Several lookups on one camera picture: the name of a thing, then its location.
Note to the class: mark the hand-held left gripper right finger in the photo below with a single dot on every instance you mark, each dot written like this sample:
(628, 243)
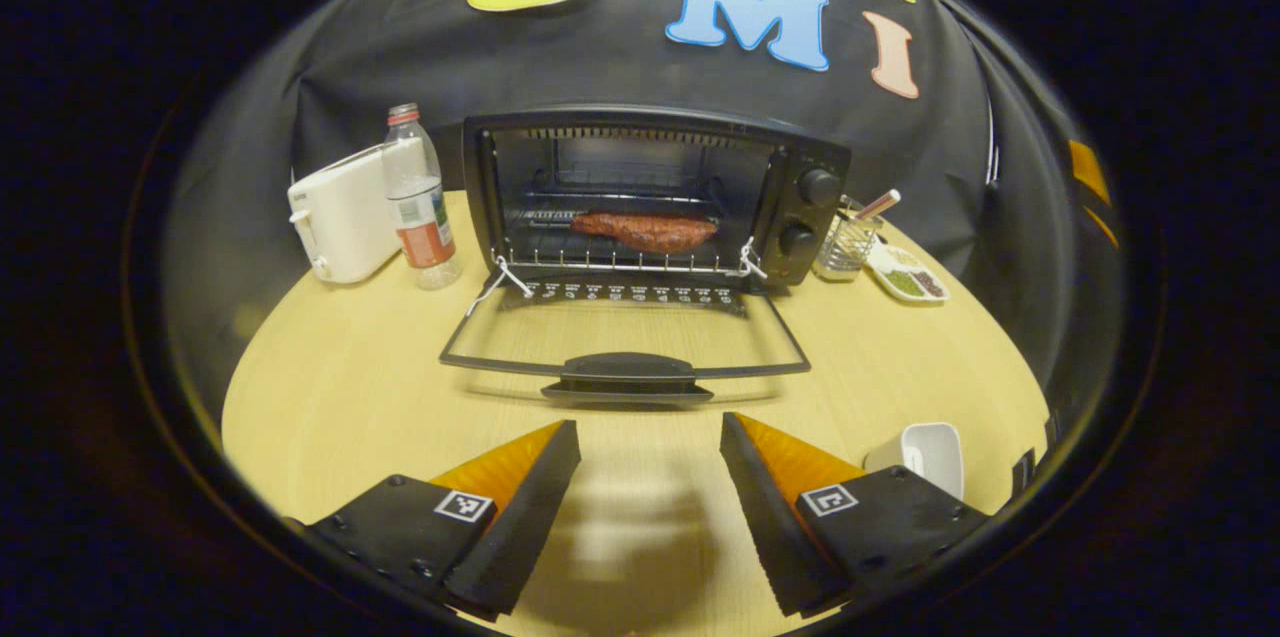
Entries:
(765, 507)

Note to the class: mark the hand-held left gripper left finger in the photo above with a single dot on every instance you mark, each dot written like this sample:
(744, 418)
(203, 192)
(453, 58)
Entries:
(530, 507)

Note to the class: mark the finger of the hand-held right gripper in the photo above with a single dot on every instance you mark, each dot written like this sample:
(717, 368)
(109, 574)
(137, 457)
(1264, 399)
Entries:
(1088, 167)
(1104, 228)

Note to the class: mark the black electric oven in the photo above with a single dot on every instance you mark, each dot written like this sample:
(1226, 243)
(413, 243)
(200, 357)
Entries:
(800, 217)

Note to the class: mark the red roasted meat piece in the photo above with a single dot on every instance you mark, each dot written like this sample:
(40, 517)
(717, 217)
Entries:
(650, 231)

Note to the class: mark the white ribbed tray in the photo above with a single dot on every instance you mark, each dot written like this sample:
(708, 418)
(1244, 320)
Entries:
(930, 452)

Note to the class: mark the white divided bean dish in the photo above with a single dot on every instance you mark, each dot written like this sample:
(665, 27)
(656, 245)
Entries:
(908, 279)

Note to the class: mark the small white brown tube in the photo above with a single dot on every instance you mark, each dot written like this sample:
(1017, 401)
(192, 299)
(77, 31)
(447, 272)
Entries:
(878, 205)

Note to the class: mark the clear plastic water bottle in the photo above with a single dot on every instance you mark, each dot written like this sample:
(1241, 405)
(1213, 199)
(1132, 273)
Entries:
(420, 207)

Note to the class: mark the white toaster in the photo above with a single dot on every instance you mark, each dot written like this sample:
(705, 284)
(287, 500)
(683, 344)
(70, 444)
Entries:
(345, 217)

